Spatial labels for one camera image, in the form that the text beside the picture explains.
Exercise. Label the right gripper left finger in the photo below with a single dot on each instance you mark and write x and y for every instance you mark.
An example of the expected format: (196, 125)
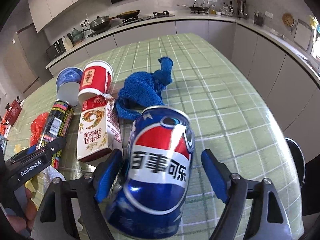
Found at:
(106, 173)

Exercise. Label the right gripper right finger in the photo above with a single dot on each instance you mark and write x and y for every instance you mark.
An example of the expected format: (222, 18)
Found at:
(218, 175)

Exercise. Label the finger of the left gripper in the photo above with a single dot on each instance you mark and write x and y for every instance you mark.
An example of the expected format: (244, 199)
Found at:
(52, 148)

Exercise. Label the red plastic bag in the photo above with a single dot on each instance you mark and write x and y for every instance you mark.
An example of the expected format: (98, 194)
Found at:
(36, 127)

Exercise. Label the blue Pepsi can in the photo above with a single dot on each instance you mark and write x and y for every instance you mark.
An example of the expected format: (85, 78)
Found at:
(153, 186)

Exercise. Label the blue knitted cloth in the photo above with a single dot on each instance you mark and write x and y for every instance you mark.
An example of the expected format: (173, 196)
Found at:
(143, 89)

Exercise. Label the person's left hand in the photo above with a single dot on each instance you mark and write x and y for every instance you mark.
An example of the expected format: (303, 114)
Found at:
(19, 223)

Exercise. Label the black yellow tall can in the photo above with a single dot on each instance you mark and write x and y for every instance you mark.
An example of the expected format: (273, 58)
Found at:
(57, 123)

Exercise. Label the red white milk carton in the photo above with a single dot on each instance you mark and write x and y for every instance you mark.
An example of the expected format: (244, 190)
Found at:
(99, 131)

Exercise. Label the red enamel pot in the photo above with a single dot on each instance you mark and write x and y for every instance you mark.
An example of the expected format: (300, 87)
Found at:
(12, 112)

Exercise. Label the green checkered tablecloth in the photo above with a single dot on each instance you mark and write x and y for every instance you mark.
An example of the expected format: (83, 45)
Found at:
(227, 115)

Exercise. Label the blue white paper cup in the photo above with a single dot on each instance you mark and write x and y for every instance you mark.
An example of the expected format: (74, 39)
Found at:
(68, 84)

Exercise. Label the red paper cup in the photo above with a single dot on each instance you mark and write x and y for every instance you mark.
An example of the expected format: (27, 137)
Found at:
(96, 80)

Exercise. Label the beige refrigerator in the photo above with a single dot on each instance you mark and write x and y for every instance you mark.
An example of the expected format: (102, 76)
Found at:
(25, 60)

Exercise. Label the black microwave oven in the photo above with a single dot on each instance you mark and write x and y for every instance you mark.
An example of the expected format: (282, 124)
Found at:
(56, 49)

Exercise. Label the white kettle jug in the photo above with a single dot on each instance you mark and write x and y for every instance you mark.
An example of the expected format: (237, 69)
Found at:
(67, 43)

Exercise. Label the green ceramic teapot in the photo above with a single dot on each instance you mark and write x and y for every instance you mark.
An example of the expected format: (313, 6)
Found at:
(77, 36)

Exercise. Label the lidded grey wok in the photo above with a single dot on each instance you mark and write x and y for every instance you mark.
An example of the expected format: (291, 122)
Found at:
(100, 23)

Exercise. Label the black frying pan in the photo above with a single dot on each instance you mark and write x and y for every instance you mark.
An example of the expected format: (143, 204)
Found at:
(127, 15)

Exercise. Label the black utensil holder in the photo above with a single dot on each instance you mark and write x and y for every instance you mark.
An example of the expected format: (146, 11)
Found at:
(258, 19)

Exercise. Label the white cutting board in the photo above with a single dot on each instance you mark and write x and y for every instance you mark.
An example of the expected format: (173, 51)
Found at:
(303, 35)

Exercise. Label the black pan by sink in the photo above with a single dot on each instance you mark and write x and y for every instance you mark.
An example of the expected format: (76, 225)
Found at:
(195, 9)

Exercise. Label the black gas stove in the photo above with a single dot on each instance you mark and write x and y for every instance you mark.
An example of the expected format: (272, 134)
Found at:
(139, 18)

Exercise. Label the round woven trivet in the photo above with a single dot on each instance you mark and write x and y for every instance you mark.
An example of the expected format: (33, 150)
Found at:
(288, 20)

